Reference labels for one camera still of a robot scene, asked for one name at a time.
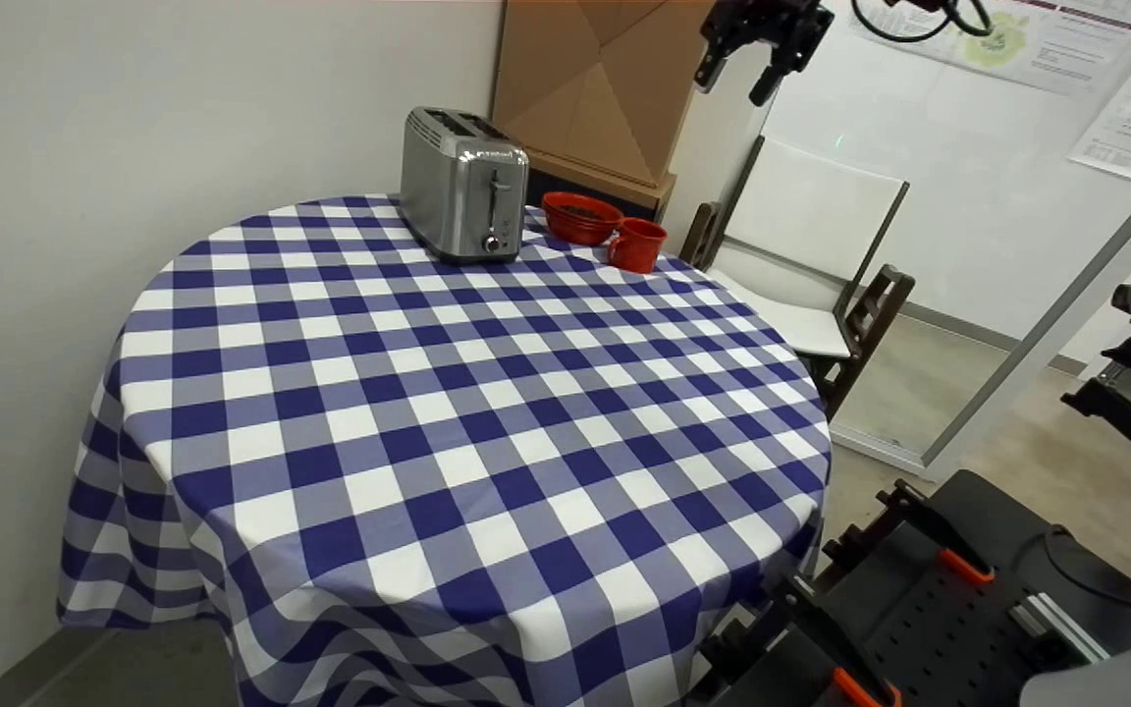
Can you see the white folding chair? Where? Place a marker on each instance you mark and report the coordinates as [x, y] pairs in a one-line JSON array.
[[804, 222]]

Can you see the silver metal toaster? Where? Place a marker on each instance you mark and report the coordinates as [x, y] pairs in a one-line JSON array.
[[459, 182]]

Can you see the red bowl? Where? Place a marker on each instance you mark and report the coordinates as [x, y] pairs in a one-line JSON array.
[[578, 216]]

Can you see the red cup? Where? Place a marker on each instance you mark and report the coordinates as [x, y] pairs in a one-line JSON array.
[[636, 245]]

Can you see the grey metal pole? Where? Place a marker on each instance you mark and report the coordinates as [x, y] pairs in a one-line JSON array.
[[1063, 315]]

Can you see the brown cardboard box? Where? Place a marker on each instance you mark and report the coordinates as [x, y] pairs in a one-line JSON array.
[[586, 82]]

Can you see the blue white checkered tablecloth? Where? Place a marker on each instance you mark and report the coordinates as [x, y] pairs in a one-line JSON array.
[[459, 432]]

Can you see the grey device with black knob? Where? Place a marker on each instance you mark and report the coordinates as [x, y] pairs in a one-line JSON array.
[[1115, 673]]

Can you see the white poster with green circle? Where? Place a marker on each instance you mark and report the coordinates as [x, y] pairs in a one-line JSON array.
[[1039, 42]]

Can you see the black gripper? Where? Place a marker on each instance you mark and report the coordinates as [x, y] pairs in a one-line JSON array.
[[773, 23]]

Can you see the black orange work cart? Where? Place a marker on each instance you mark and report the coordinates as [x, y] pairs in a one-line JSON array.
[[933, 613]]

